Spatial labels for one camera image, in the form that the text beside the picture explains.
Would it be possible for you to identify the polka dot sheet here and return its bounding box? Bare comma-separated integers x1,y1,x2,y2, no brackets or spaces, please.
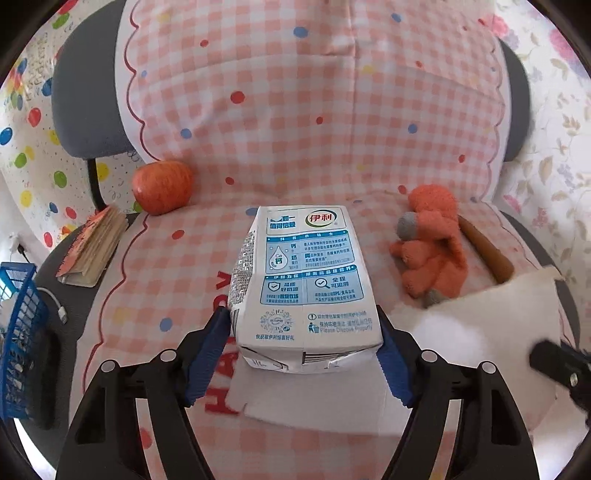
0,0,139,250

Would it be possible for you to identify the brown wooden stick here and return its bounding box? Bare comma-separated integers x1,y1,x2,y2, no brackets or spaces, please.
457,216,515,282

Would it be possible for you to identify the floral printed sheet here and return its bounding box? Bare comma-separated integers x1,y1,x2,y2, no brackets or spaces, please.
489,0,591,324

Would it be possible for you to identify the pink checked cloth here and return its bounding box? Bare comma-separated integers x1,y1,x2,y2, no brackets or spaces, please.
76,0,555,480

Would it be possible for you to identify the blue plastic basket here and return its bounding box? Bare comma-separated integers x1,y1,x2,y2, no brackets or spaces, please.
0,262,51,421

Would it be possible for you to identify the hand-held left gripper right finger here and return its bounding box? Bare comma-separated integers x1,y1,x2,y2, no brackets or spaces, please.
376,305,539,480

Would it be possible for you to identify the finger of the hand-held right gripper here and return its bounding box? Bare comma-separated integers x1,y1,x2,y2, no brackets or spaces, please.
529,340,591,416

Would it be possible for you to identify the white paper sheet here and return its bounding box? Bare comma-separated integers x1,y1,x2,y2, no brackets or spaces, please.
228,268,566,437

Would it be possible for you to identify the white milk carton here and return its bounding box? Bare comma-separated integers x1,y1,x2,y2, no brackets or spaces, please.
228,205,384,374

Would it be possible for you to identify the black office chair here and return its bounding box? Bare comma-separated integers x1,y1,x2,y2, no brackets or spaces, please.
28,30,144,430

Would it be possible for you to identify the red apple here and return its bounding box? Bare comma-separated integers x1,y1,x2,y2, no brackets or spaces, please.
131,160,195,215

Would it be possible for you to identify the white charging cable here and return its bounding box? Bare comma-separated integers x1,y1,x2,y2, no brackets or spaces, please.
37,287,69,325

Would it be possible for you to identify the black rounded device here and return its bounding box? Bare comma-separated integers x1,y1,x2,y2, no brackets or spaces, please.
18,323,62,430

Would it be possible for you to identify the orange knitted toy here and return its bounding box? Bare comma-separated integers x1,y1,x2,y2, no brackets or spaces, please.
389,184,465,309

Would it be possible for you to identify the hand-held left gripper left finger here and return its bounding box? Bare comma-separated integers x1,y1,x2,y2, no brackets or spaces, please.
55,305,232,480

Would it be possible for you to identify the orange spiral notebook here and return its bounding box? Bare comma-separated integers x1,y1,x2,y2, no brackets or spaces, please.
56,204,129,288

